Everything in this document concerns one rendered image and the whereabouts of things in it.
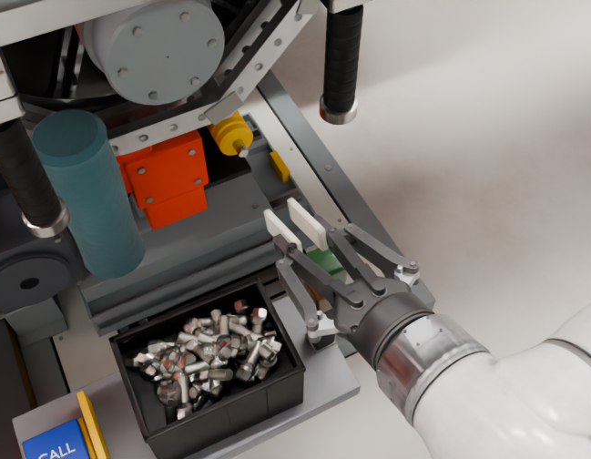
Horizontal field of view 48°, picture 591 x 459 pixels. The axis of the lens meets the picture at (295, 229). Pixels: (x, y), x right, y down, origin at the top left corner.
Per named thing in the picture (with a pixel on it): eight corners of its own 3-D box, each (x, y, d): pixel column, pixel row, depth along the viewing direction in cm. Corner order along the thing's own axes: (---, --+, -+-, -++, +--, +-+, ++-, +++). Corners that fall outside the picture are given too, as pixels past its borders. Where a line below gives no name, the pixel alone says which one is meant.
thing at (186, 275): (251, 136, 165) (249, 107, 157) (320, 244, 147) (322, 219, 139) (52, 210, 152) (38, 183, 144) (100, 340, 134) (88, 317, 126)
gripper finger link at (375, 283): (373, 292, 63) (387, 287, 63) (324, 224, 71) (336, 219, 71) (376, 320, 65) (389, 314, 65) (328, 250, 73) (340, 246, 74)
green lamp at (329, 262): (331, 258, 81) (332, 239, 78) (348, 283, 79) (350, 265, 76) (302, 270, 80) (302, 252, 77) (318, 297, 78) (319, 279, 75)
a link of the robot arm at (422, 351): (409, 389, 51) (364, 340, 56) (412, 450, 58) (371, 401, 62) (499, 331, 54) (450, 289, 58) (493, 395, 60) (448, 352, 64)
